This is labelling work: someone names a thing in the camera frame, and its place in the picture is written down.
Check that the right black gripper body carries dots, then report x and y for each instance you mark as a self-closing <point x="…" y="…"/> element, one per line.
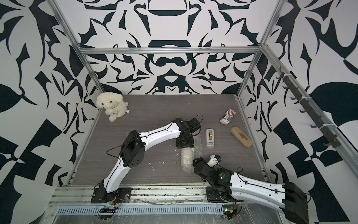
<point x="199" y="161"/>

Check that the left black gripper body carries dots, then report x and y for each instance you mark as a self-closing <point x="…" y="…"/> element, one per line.
<point x="189" y="142"/>

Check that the clear bubble wrap sheet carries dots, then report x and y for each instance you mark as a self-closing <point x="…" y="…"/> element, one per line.
<point x="188" y="154"/>

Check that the grey tape dispenser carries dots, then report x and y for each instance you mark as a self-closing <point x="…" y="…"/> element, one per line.
<point x="210" y="143"/>

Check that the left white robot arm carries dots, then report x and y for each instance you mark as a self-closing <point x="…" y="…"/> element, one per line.
<point x="132" y="154"/>

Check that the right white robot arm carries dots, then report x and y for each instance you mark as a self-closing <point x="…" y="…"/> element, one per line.
<point x="229" y="186"/>

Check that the right green circuit board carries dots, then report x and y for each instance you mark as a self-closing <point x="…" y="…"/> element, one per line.
<point x="231" y="211"/>

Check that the tan wooden vase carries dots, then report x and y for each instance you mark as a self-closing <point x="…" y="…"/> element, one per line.
<point x="241" y="137"/>

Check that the white plush dog toy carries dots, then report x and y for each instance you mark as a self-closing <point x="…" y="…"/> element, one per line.
<point x="114" y="105"/>

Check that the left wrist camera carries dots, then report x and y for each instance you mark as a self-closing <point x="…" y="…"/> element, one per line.
<point x="194" y="125"/>

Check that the wall coat hook rack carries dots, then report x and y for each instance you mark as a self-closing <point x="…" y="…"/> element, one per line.
<point x="330" y="106"/>

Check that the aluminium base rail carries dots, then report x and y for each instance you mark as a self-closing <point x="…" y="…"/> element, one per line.
<point x="146" y="199"/>

